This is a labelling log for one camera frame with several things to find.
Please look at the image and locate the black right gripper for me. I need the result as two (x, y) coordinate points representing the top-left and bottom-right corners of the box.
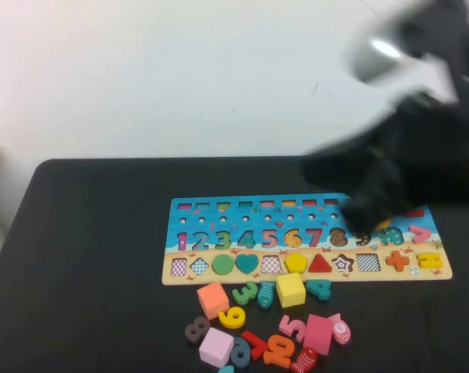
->
(341, 91), (469, 234)

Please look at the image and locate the yellow pentagon piece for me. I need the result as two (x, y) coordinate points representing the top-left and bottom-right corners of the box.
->
(283, 253), (310, 274)

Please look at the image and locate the orange plus sign piece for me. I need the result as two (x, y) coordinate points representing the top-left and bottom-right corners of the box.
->
(385, 250), (411, 273)

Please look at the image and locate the pink greater-than sign piece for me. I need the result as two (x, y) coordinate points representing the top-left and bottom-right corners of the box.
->
(408, 225), (433, 245)

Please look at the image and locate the red triangle piece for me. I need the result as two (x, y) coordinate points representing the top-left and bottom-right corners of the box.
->
(307, 253), (333, 273)

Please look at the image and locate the yellow equals sign piece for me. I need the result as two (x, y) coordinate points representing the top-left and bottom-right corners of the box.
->
(418, 253), (442, 269)

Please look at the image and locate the teal number four piece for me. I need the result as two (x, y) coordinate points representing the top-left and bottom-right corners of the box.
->
(306, 278), (332, 302)

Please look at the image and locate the colourful wooden number puzzle board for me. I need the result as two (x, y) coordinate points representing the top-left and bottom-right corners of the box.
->
(161, 193), (454, 287)

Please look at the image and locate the teal heart piece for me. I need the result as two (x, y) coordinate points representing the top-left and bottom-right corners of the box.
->
(234, 253), (260, 275)

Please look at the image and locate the green number three piece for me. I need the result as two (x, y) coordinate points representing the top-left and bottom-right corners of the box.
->
(231, 279), (259, 306)

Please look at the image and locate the pink number five piece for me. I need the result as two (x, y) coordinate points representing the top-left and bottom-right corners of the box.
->
(278, 314), (307, 343)

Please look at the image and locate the green circle piece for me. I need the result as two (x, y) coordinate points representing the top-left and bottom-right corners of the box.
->
(211, 254), (235, 276)

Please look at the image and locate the red number seven piece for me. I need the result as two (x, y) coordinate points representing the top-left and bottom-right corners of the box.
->
(240, 330), (269, 361)

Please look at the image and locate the orange number ten piece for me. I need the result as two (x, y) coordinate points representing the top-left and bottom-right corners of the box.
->
(262, 333), (297, 369)

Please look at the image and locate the yellow number six piece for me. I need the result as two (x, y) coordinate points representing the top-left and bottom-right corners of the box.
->
(217, 306), (246, 329)

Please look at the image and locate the grey-blue number nine piece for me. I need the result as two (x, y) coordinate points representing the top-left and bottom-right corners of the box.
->
(229, 336), (255, 368)

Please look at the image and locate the brown number eight piece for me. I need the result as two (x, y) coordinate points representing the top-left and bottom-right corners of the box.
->
(184, 315), (211, 345)

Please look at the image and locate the yellow wooden cube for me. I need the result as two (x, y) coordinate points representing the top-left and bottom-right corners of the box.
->
(276, 272), (307, 309)

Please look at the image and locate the pink wooden fish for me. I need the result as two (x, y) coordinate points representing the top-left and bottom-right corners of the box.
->
(327, 313), (352, 347)

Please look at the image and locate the magenta wooden block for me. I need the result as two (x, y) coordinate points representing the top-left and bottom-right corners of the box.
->
(303, 313), (335, 357)

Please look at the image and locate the teal wooden fish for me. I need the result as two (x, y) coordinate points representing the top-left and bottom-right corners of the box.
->
(256, 280), (276, 310)

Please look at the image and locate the red wooden fish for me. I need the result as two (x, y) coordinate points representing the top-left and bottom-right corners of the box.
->
(289, 347), (319, 373)

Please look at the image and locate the orange wooden cube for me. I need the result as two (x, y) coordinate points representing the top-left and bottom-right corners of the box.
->
(196, 281), (231, 321)

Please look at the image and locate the lilac wooden cube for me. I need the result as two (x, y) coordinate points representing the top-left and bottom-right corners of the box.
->
(198, 326), (235, 368)

